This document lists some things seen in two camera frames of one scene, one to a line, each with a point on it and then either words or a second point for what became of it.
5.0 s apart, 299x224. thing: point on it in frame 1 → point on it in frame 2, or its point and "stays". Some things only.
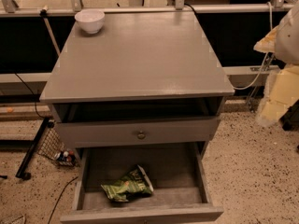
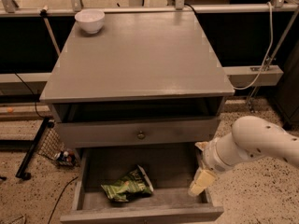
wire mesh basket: x=54 y=148 stays
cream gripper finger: x=281 y=91 → x=200 y=182
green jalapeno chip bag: x=135 y=183 stays
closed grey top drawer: x=135 y=132 stays
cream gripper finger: x=267 y=45 → x=202 y=145
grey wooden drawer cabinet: x=143 y=79 stays
